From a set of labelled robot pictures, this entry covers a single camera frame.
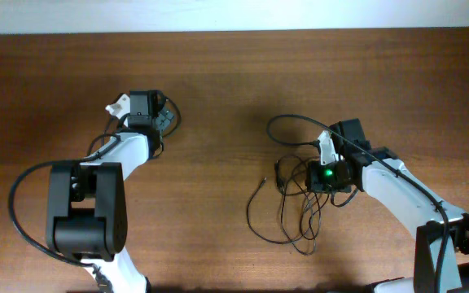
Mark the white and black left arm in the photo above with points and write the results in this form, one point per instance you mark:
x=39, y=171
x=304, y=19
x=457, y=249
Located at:
x=86, y=208

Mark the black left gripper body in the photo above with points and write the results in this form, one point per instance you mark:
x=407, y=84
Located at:
x=161, y=122

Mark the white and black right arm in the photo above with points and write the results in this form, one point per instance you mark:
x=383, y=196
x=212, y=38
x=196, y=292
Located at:
x=440, y=229

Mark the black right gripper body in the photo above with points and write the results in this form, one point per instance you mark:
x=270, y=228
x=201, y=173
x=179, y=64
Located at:
x=326, y=177

